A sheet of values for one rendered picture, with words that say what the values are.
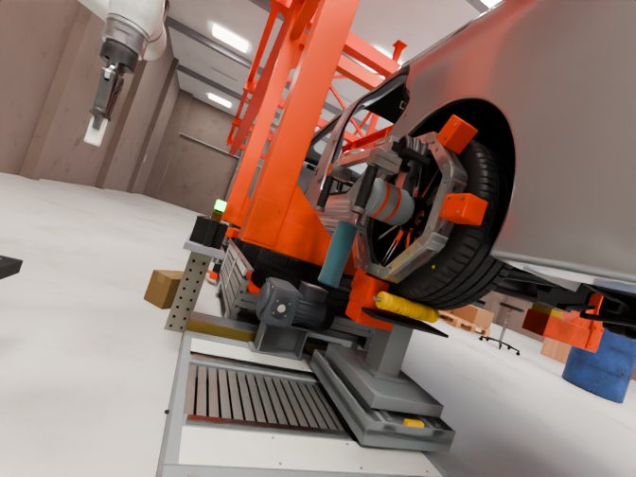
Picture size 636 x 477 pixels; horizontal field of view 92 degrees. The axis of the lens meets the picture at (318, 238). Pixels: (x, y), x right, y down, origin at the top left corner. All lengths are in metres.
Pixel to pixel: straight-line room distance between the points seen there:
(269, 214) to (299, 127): 0.43
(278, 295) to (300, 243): 0.32
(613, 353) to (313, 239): 4.31
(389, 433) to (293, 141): 1.22
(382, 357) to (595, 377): 4.14
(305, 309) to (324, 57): 1.18
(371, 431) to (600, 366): 4.31
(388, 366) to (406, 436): 0.24
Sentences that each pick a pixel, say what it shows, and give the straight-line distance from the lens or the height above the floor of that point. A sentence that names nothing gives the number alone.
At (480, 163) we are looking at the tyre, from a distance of 1.09.
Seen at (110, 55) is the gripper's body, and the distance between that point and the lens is 0.95.
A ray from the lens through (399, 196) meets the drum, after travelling 1.14.
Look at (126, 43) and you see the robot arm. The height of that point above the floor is 0.92.
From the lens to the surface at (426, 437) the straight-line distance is 1.25.
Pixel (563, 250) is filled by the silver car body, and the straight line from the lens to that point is 0.85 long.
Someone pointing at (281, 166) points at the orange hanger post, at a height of 0.91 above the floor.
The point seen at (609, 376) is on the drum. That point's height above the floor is 0.27.
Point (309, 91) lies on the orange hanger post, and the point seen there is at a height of 1.28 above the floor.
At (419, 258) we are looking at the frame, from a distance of 1.04.
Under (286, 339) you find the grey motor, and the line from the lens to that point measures 1.57.
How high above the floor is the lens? 0.62
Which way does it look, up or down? 1 degrees up
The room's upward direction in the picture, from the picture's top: 19 degrees clockwise
